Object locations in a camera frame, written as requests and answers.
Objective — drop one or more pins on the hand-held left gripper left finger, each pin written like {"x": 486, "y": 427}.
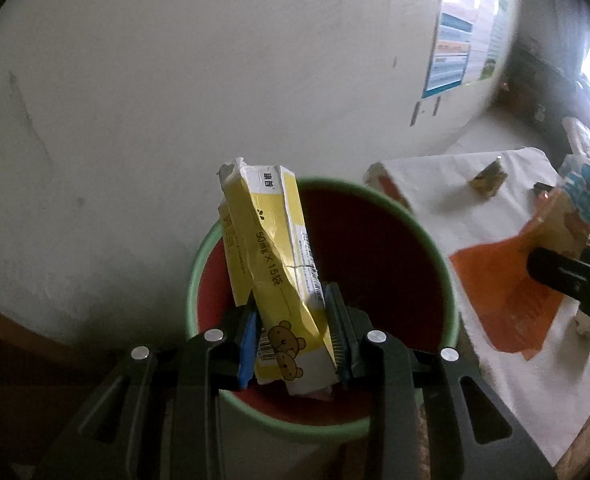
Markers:
{"x": 247, "y": 347}

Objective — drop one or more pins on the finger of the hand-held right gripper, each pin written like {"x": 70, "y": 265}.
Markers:
{"x": 555, "y": 270}

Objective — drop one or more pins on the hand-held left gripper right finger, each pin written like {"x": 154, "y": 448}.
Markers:
{"x": 339, "y": 330}

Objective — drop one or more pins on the orange snack bag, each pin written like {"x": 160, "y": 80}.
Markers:
{"x": 500, "y": 285}

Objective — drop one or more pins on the green bin with red inside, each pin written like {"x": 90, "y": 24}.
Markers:
{"x": 385, "y": 260}

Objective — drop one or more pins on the yellow cardboard box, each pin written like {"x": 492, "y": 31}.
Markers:
{"x": 270, "y": 260}

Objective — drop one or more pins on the white paper scrap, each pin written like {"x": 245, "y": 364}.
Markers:
{"x": 585, "y": 325}

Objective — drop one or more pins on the small gold wrapper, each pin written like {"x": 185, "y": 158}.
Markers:
{"x": 487, "y": 180}

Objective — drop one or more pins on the white table cloth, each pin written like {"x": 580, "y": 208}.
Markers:
{"x": 450, "y": 185}

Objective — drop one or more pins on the dark storage shelf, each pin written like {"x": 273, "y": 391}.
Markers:
{"x": 535, "y": 80}

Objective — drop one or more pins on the green wall poster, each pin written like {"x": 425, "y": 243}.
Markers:
{"x": 496, "y": 45}

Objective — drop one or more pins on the white and pink wall poster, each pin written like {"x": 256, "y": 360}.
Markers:
{"x": 482, "y": 15}

